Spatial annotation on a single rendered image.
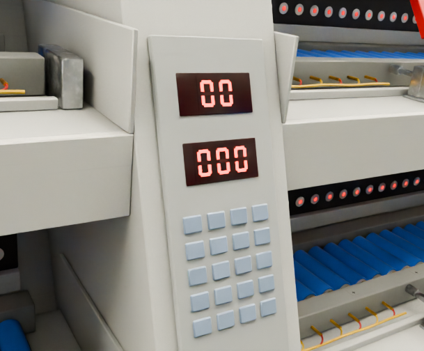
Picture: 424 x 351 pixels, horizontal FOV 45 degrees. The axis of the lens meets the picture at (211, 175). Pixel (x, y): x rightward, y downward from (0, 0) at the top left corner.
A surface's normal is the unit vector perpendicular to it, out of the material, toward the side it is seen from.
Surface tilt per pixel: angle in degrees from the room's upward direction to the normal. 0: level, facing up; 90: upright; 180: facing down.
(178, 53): 90
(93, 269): 90
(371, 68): 111
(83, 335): 90
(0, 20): 90
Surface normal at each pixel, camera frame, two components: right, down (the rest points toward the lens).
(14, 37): 0.52, 0.00
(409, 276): 0.10, -0.93
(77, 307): -0.85, 0.11
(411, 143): 0.52, 0.35
